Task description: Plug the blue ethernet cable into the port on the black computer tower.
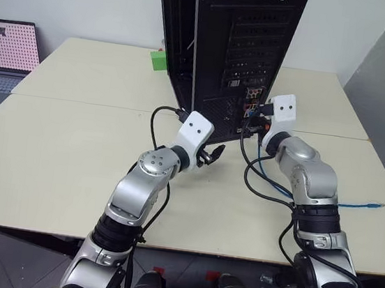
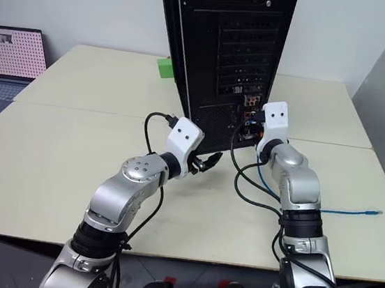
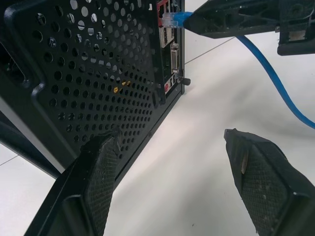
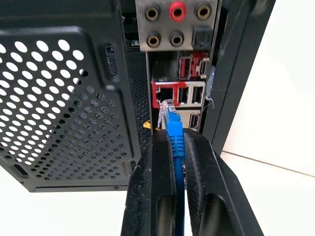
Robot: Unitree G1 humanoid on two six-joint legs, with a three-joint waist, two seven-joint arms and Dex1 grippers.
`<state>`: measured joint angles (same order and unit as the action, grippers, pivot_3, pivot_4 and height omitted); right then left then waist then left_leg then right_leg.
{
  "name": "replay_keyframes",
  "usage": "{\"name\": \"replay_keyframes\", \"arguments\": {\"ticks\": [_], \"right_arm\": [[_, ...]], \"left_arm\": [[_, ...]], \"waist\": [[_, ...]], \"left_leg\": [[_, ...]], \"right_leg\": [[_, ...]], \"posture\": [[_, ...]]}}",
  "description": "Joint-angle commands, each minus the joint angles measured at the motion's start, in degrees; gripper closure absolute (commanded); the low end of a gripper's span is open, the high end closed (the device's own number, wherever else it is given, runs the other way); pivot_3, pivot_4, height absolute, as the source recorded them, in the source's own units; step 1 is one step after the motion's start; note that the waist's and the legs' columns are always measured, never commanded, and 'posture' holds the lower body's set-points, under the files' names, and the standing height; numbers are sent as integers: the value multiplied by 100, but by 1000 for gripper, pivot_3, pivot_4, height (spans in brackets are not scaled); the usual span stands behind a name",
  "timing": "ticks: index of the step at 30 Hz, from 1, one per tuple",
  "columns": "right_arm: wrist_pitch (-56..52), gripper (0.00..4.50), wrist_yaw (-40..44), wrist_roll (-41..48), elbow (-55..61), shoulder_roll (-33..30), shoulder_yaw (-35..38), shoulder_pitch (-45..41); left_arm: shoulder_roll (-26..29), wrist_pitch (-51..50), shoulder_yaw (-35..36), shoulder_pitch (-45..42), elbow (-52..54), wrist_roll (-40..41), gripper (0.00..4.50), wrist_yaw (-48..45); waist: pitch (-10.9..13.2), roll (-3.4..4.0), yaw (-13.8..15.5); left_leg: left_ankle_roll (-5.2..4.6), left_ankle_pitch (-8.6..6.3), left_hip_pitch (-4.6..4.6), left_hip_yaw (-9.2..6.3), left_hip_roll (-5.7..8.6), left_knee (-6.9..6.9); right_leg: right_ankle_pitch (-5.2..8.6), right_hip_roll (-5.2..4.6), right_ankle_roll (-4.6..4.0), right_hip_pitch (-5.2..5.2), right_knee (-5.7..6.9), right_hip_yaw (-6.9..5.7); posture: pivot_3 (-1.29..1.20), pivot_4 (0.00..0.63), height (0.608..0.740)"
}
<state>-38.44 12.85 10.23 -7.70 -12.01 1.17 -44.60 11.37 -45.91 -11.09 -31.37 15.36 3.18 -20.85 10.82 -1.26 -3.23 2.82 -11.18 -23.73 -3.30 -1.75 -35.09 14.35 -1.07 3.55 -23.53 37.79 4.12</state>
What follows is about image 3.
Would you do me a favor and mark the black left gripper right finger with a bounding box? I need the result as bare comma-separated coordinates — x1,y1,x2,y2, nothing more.
223,128,315,236

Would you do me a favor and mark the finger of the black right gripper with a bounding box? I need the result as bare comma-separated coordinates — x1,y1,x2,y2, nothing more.
184,0,282,39

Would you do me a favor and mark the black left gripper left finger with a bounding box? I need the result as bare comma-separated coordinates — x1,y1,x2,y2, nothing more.
24,127,122,236

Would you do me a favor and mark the blue ethernet cable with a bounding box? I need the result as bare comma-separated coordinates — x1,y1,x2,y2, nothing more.
161,11,315,130

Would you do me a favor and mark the black computer tower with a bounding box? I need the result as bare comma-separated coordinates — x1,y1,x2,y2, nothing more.
0,0,191,180

